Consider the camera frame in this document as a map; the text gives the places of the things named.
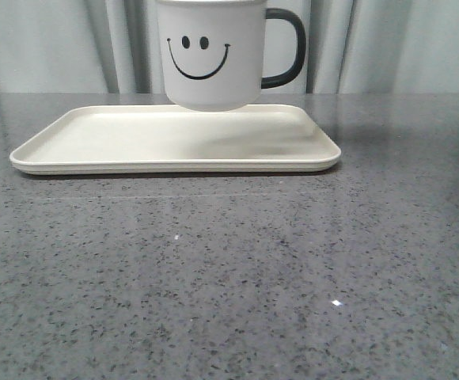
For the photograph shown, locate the pale grey-green curtain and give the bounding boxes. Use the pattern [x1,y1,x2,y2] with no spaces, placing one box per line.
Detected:
[0,1,459,94]

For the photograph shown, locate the cream rectangular plastic tray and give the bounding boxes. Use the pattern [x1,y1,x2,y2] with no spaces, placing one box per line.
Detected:
[9,104,341,175]

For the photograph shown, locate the white smiley mug black handle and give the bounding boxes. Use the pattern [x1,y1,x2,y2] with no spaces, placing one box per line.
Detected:
[157,1,307,112]

